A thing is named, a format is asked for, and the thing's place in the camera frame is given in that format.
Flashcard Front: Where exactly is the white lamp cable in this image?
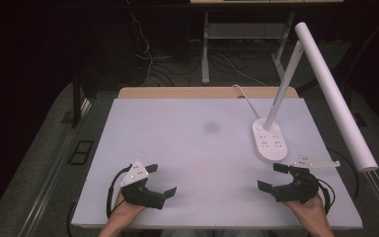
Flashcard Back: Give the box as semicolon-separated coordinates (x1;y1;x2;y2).
231;84;263;120

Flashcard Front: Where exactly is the person's left hand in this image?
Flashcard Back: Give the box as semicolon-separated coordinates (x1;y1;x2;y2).
109;190;148;219

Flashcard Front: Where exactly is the black cable beside table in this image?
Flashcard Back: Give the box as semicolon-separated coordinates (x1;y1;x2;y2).
327;148;360;200

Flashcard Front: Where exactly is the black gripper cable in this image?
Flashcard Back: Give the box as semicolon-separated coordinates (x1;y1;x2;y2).
315;177;338;215
106;163;134;219

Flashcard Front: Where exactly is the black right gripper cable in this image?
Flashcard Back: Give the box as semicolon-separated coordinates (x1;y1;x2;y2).
315;177;338;215

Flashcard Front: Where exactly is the black rectangular floor frame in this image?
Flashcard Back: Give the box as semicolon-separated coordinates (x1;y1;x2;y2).
66;139;96;167

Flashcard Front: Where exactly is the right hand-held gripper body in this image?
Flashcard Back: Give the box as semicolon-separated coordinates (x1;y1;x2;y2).
270;153;341;204

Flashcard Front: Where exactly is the desk with grey metal frame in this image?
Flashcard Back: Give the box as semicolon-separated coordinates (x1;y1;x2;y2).
189;0;345;86

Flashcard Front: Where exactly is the black metal stand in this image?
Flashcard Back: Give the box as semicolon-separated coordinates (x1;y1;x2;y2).
71;72;84;129

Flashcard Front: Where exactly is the white floor cable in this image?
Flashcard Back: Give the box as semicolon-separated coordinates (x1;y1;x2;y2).
216;52;268;88

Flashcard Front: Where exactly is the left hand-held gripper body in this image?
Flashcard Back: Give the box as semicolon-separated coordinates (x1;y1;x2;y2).
119;159;166;210

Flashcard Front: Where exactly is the tangle of floor cables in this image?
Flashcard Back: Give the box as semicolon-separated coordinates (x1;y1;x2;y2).
124;0;205;88

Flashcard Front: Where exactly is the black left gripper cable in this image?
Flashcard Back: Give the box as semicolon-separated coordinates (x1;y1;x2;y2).
106;163;134;219

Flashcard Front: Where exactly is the white desk lamp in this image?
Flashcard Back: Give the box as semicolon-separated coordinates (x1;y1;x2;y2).
252;21;379;173

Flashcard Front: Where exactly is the person's right hand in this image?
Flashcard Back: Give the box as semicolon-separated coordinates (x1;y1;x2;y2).
282;193;328;225

